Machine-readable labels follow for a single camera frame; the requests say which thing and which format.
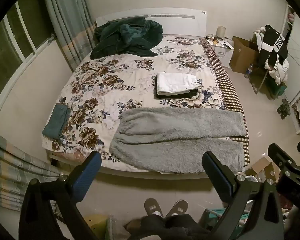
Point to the checkered bed sheet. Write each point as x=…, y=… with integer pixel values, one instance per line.
x=227, y=90

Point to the teal folded pants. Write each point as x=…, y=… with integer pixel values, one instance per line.
x=57, y=122

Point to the white wardrobe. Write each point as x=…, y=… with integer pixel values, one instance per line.
x=298, y=80

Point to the grey fleece pants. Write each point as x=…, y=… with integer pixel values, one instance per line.
x=177, y=140

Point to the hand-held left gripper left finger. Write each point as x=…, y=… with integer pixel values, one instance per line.
x=86, y=170

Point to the black folded pants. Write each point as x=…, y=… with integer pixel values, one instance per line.
x=190, y=94

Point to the white puffer jacket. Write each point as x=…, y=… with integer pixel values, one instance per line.
x=277, y=71

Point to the window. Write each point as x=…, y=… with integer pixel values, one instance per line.
x=12, y=37

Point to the person's right slipper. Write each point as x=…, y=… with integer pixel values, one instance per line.
x=177, y=208

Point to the person's legs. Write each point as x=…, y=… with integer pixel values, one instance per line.
x=170, y=227

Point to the dark green duvet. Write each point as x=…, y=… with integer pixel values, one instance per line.
x=125, y=37

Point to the water bottle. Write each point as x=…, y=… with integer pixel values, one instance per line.
x=248, y=70

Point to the small cardboard box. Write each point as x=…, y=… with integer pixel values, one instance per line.
x=261, y=168

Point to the pair of dark slippers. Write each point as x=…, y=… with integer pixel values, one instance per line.
x=283, y=108

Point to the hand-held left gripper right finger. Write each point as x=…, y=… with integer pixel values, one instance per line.
x=216, y=172

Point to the white bed headboard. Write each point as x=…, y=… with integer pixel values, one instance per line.
x=180, y=25

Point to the large cardboard box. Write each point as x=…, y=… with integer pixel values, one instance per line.
x=242, y=55

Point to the striped green curtain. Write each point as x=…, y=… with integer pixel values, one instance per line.
x=65, y=17
x=15, y=170

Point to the floral bed blanket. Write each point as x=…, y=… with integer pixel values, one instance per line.
x=115, y=80

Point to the white folded pants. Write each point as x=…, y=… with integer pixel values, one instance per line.
x=176, y=82

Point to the person's left slipper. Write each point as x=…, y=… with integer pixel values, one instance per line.
x=152, y=206

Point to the teal basket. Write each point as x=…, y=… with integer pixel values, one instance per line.
x=215, y=213

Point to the yellow box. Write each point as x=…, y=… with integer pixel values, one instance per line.
x=96, y=223

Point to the white nightstand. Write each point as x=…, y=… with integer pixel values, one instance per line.
x=223, y=50

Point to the black and white jacket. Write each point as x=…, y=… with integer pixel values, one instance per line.
x=275, y=45

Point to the white table lamp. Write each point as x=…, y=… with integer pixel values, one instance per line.
x=221, y=31

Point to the person's slipper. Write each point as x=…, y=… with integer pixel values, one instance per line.
x=177, y=208
x=152, y=206

